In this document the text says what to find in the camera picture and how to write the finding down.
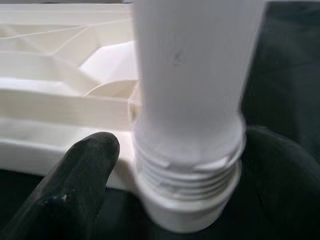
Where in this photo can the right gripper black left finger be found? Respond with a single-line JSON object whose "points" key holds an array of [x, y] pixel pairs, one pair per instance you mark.
{"points": [[70, 185]]}

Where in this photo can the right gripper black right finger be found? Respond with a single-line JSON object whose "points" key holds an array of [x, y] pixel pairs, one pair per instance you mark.
{"points": [[282, 187]]}

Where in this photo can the white plastic table top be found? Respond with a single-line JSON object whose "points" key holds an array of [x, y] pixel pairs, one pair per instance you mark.
{"points": [[50, 105]]}

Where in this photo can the white plastic table leg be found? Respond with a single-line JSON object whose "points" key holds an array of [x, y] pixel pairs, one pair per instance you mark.
{"points": [[190, 75]]}

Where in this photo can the black cloth table cover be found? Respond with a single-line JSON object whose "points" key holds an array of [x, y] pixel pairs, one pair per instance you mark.
{"points": [[282, 62]]}

